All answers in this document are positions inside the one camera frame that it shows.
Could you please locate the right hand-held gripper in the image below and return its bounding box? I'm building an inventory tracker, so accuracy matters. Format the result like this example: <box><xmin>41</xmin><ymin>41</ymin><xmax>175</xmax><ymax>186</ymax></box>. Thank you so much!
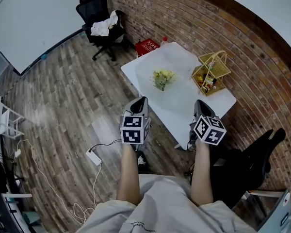
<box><xmin>189</xmin><ymin>100</ymin><xmax>227</xmax><ymax>146</ymax></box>

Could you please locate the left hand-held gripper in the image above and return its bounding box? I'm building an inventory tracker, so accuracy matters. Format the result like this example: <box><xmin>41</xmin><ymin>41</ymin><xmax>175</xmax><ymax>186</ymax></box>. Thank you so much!
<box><xmin>120</xmin><ymin>96</ymin><xmax>151</xmax><ymax>145</ymax></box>

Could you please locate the yellow flowers bouquet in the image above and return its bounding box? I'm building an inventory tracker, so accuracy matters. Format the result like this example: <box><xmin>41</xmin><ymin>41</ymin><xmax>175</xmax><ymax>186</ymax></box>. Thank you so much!
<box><xmin>150</xmin><ymin>69</ymin><xmax>177</xmax><ymax>92</ymax></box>

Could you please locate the person's right forearm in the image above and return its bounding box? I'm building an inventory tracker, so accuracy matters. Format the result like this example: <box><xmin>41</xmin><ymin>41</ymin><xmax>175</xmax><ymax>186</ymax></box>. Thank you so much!
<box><xmin>190</xmin><ymin>139</ymin><xmax>214</xmax><ymax>207</ymax></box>

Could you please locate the person's left forearm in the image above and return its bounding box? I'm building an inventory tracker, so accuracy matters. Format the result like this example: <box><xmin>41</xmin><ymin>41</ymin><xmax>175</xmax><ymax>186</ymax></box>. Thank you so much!
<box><xmin>116</xmin><ymin>143</ymin><xmax>141</xmax><ymax>206</ymax></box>

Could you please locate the red fire extinguisher box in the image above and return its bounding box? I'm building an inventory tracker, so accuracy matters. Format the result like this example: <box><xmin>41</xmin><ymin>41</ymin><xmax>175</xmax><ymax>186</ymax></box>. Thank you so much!
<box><xmin>135</xmin><ymin>38</ymin><xmax>161</xmax><ymax>58</ymax></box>

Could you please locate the teal box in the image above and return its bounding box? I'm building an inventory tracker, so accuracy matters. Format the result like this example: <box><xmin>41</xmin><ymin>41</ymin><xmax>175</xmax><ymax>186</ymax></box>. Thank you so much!
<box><xmin>21</xmin><ymin>211</ymin><xmax>41</xmax><ymax>225</ymax></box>

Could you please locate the colourful snack packet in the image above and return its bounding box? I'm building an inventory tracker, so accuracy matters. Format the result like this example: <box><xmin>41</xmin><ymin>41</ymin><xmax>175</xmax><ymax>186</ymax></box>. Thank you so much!
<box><xmin>203</xmin><ymin>74</ymin><xmax>218</xmax><ymax>88</ymax></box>

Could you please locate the person's black shoe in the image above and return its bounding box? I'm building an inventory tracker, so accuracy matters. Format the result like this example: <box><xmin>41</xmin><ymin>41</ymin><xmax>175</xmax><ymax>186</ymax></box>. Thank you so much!
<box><xmin>136</xmin><ymin>150</ymin><xmax>146</xmax><ymax>166</ymax></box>

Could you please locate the white power strip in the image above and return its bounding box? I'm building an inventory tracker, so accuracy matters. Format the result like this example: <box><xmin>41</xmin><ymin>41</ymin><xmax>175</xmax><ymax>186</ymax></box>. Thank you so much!
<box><xmin>85</xmin><ymin>149</ymin><xmax>103</xmax><ymax>166</ymax></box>

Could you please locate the black mesh office chair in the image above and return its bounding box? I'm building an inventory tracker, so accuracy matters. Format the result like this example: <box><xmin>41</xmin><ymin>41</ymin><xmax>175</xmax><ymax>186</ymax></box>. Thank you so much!
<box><xmin>75</xmin><ymin>0</ymin><xmax>129</xmax><ymax>62</ymax></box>
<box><xmin>210</xmin><ymin>128</ymin><xmax>286</xmax><ymax>209</ymax></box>

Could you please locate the white crumpled cloth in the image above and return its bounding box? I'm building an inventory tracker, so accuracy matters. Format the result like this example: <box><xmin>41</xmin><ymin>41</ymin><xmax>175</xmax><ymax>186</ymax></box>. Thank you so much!
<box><xmin>91</xmin><ymin>10</ymin><xmax>118</xmax><ymax>37</ymax></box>

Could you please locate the person's grey shirt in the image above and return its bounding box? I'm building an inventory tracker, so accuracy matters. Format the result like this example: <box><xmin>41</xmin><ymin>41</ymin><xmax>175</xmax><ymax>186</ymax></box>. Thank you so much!
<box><xmin>75</xmin><ymin>173</ymin><xmax>258</xmax><ymax>233</ymax></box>

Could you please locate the grey cabinet red sticker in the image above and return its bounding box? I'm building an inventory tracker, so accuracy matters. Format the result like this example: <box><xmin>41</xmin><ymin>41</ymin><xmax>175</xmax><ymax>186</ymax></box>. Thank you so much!
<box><xmin>257</xmin><ymin>189</ymin><xmax>291</xmax><ymax>233</ymax></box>

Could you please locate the white metal rack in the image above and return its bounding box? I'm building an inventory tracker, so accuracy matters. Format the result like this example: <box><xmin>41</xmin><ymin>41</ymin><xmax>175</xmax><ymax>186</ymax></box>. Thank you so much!
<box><xmin>0</xmin><ymin>96</ymin><xmax>25</xmax><ymax>138</ymax></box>

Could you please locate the yellow wire basket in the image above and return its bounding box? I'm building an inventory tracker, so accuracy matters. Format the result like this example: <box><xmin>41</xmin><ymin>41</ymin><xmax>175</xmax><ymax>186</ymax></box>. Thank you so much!
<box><xmin>191</xmin><ymin>50</ymin><xmax>231</xmax><ymax>97</ymax></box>

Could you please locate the black power cable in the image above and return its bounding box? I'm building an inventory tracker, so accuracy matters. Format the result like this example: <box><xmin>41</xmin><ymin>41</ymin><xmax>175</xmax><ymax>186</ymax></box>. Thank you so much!
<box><xmin>89</xmin><ymin>139</ymin><xmax>123</xmax><ymax>153</ymax></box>

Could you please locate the white cable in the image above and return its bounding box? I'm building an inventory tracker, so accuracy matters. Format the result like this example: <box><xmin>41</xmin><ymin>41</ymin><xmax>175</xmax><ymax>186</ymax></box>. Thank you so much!
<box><xmin>4</xmin><ymin>139</ymin><xmax>103</xmax><ymax>225</ymax></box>

